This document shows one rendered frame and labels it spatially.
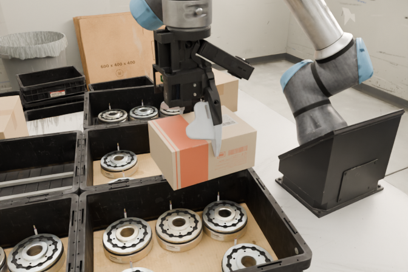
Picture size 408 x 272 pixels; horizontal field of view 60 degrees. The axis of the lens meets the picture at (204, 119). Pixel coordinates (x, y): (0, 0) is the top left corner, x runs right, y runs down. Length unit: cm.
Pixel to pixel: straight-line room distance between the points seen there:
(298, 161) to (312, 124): 12
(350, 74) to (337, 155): 22
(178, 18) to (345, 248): 76
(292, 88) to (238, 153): 50
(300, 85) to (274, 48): 374
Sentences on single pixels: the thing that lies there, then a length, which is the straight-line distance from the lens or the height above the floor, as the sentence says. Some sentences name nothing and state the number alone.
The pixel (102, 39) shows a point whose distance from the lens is 363.
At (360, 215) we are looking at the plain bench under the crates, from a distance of 116.
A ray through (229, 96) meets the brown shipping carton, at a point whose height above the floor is 79.
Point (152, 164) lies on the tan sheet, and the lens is 105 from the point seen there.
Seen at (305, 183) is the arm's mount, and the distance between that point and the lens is 110.
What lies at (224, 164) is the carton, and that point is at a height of 107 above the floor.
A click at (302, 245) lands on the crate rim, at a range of 69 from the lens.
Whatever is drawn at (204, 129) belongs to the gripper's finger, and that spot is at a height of 115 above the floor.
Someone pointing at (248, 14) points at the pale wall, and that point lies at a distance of 445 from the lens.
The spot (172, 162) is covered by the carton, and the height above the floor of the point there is 110.
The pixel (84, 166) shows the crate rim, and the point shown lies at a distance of 91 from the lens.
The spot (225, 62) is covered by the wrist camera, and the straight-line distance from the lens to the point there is 58.
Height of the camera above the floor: 141
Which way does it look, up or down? 27 degrees down
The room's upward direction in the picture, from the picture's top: straight up
